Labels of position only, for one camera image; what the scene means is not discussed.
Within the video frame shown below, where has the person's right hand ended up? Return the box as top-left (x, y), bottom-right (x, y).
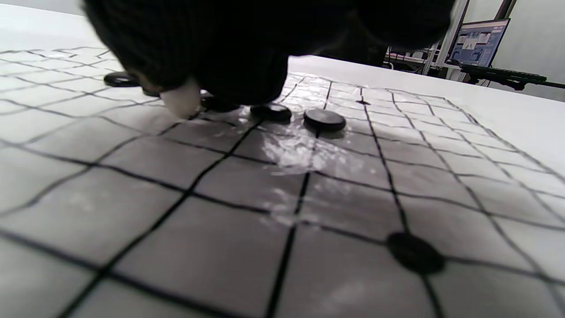
top-left (82, 0), bottom-right (456, 106)

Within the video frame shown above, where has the white go stone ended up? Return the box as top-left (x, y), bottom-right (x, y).
top-left (159, 81), bottom-right (202, 119)

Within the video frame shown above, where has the black go stone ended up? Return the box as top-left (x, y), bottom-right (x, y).
top-left (200, 96), bottom-right (241, 113)
top-left (103, 72), bottom-right (140, 88)
top-left (303, 108), bottom-right (347, 132)
top-left (250, 102), bottom-right (293, 123)

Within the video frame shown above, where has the white grid go board mat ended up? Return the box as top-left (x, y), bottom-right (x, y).
top-left (0, 46), bottom-right (565, 318)

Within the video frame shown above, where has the computer monitor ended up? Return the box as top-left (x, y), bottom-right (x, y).
top-left (448, 18), bottom-right (512, 68)

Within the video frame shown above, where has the black keyboard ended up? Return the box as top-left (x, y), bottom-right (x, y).
top-left (460, 65), bottom-right (548, 91)

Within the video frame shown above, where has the metal frame post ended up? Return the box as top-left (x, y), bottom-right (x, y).
top-left (422, 0), bottom-right (471, 76)

